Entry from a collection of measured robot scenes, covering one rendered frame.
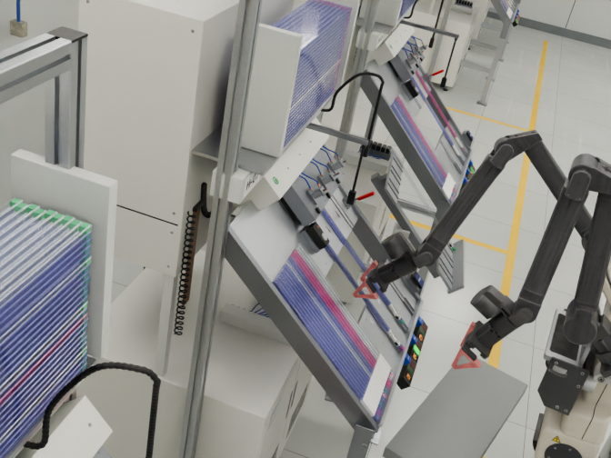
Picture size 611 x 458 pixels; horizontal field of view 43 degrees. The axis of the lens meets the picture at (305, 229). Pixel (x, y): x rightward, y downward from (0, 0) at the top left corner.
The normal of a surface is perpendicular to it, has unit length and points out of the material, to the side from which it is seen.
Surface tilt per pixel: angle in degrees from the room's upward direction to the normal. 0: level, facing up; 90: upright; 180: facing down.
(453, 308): 0
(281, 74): 90
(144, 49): 90
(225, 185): 90
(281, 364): 0
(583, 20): 90
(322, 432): 0
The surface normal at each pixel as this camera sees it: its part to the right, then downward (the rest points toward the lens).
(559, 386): -0.40, 0.42
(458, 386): 0.18, -0.84
